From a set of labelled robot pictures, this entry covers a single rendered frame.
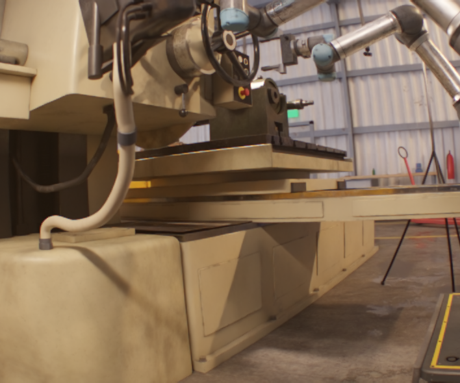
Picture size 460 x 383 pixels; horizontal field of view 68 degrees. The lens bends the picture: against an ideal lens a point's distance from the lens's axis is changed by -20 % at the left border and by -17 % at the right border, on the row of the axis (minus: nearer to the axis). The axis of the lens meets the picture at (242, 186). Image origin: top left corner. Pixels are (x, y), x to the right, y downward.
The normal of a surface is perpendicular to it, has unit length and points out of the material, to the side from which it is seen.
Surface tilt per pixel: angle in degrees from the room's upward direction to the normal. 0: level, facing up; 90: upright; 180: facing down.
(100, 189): 90
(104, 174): 90
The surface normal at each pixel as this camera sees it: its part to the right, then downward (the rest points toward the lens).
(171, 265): 0.85, -0.04
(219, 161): -0.52, 0.02
